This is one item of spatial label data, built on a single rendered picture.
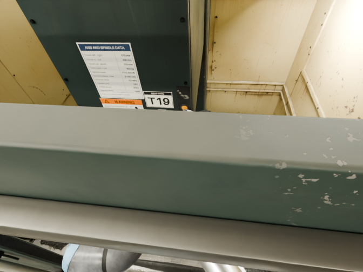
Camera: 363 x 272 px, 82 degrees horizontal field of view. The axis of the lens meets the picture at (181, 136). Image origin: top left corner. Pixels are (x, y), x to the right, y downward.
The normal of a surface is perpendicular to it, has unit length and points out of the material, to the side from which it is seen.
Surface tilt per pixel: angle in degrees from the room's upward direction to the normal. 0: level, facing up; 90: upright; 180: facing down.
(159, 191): 90
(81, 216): 0
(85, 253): 13
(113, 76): 90
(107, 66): 90
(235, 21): 90
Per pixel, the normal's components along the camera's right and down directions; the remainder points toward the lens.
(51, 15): -0.13, 0.76
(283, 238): -0.06, -0.64
